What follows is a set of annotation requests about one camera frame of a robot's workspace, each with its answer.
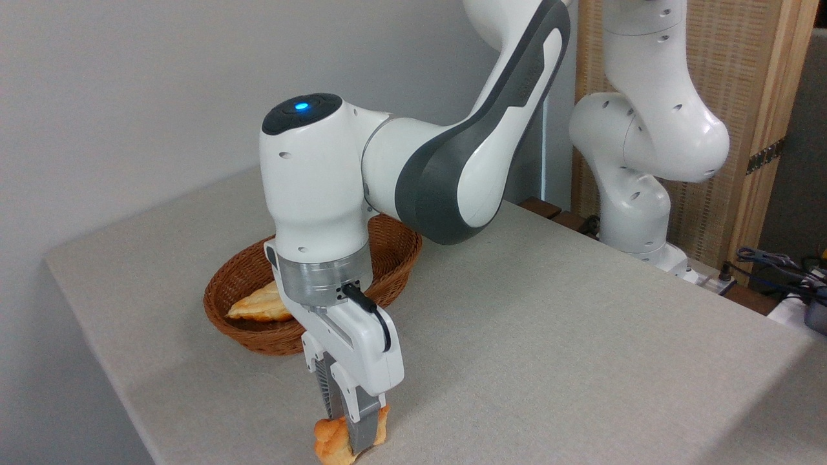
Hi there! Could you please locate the dark grey box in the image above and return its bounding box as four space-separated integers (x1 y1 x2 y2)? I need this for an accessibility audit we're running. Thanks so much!
804 300 827 336

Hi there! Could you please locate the white power strip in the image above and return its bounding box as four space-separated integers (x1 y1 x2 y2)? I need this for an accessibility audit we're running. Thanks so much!
768 292 827 342

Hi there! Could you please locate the long braided bread loaf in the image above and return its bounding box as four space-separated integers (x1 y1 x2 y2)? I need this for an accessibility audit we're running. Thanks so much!
226 280 295 323

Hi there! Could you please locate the round knotted bread roll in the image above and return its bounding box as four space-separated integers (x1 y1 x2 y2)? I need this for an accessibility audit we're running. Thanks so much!
313 405 391 465

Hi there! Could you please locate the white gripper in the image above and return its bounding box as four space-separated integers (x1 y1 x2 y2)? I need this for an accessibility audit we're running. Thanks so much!
264 238 405 453

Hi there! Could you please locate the grey cable bundle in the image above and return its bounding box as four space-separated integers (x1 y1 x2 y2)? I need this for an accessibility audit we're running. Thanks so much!
729 246 827 304

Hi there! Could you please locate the metal screen hinge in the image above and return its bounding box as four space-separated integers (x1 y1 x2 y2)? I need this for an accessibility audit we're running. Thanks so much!
746 138 786 175

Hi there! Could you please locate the brown wicker basket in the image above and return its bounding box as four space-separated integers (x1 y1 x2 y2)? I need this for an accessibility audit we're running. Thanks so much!
203 213 423 357

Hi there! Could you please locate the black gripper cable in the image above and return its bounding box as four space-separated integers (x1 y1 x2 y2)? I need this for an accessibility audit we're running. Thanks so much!
341 283 392 353

